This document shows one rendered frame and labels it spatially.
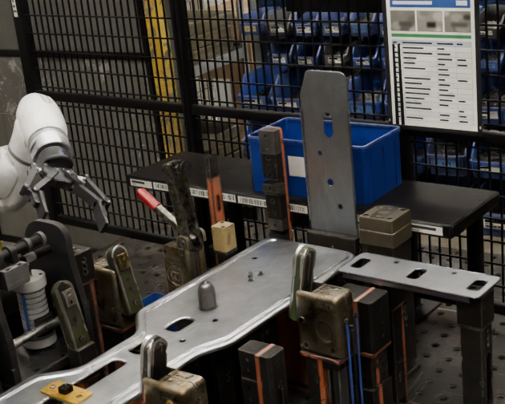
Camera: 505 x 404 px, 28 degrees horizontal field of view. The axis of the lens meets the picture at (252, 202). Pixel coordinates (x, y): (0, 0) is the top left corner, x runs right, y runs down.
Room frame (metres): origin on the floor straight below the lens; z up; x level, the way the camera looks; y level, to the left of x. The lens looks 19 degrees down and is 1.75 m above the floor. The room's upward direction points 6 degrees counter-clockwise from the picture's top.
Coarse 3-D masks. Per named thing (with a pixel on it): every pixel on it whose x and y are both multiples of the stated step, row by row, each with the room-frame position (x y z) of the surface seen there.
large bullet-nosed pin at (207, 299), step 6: (204, 282) 1.63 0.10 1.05; (210, 282) 1.64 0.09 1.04; (198, 288) 1.63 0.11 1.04; (204, 288) 1.62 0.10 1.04; (210, 288) 1.63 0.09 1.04; (198, 294) 1.63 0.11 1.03; (204, 294) 1.62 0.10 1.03; (210, 294) 1.62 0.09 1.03; (198, 300) 1.63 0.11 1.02; (204, 300) 1.62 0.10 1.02; (210, 300) 1.62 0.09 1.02; (204, 306) 1.62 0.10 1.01; (210, 306) 1.62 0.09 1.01; (216, 306) 1.63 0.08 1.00
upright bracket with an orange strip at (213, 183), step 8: (208, 160) 1.90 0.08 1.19; (216, 160) 1.91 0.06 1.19; (208, 168) 1.90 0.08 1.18; (216, 168) 1.91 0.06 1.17; (208, 176) 1.90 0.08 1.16; (216, 176) 1.91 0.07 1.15; (208, 184) 1.90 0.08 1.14; (216, 184) 1.91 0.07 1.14; (208, 192) 1.90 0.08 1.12; (216, 192) 1.90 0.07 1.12; (208, 200) 1.90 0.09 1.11; (216, 200) 1.90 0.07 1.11; (216, 208) 1.90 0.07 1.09; (216, 216) 1.90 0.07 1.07; (224, 216) 1.92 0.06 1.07; (216, 256) 1.90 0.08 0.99; (216, 264) 1.90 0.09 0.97
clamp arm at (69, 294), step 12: (60, 288) 1.56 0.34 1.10; (72, 288) 1.58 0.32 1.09; (60, 300) 1.55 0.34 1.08; (72, 300) 1.57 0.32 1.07; (60, 312) 1.56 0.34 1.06; (72, 312) 1.56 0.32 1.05; (60, 324) 1.56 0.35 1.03; (72, 324) 1.55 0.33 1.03; (84, 324) 1.57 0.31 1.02; (72, 336) 1.55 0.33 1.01; (84, 336) 1.56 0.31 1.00; (72, 348) 1.55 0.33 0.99
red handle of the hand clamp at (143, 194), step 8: (136, 192) 1.90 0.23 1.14; (144, 192) 1.89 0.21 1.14; (144, 200) 1.88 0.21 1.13; (152, 200) 1.87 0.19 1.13; (152, 208) 1.87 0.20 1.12; (160, 208) 1.86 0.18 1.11; (160, 216) 1.86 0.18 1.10; (168, 216) 1.85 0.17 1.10; (176, 224) 1.84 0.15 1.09; (192, 240) 1.81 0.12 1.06
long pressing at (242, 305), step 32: (256, 256) 1.85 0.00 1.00; (288, 256) 1.83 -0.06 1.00; (320, 256) 1.81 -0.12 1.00; (352, 256) 1.80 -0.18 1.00; (192, 288) 1.72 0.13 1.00; (224, 288) 1.71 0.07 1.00; (256, 288) 1.69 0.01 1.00; (288, 288) 1.68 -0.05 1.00; (160, 320) 1.60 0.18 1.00; (192, 320) 1.59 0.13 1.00; (224, 320) 1.57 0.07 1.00; (256, 320) 1.57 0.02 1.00; (128, 352) 1.49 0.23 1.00; (192, 352) 1.47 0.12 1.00; (32, 384) 1.42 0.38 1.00; (96, 384) 1.39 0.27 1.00; (128, 384) 1.38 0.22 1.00
